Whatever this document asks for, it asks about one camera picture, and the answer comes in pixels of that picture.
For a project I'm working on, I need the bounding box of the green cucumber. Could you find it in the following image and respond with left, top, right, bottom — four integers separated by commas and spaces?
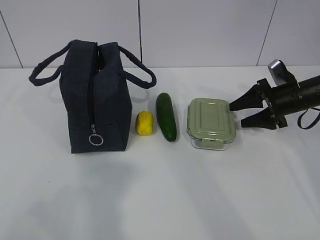
156, 92, 177, 142

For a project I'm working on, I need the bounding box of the glass container with green lid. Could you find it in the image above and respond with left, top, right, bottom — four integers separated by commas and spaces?
186, 98, 236, 151

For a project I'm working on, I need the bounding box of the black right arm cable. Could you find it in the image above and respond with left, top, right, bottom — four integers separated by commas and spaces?
296, 107, 320, 130

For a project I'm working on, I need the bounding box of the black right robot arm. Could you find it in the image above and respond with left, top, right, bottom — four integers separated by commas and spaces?
229, 76, 320, 130

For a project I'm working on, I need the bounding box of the dark navy fabric lunch bag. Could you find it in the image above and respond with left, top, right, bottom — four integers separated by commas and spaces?
28, 39, 157, 154

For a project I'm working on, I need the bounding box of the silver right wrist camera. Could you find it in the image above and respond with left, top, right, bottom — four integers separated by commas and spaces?
267, 59, 297, 86

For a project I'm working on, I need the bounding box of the yellow toy fruit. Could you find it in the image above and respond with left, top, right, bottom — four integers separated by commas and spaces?
135, 111, 154, 136

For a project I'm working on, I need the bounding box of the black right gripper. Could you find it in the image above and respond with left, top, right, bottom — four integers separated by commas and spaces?
229, 78, 308, 129

